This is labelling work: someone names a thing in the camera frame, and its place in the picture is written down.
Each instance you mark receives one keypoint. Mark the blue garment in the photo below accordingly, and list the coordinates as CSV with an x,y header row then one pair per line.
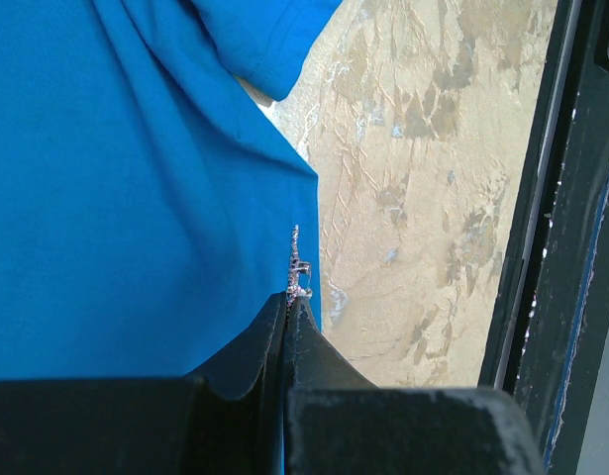
x,y
146,202

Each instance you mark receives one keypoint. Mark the silver leaf brooch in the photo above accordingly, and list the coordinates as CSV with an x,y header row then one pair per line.
x,y
297,267

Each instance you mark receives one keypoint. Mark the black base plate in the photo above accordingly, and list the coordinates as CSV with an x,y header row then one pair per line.
x,y
548,341

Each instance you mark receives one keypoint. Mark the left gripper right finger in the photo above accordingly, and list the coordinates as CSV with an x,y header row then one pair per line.
x,y
338,422

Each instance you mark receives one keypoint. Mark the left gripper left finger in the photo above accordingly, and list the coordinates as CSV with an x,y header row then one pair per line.
x,y
224,417

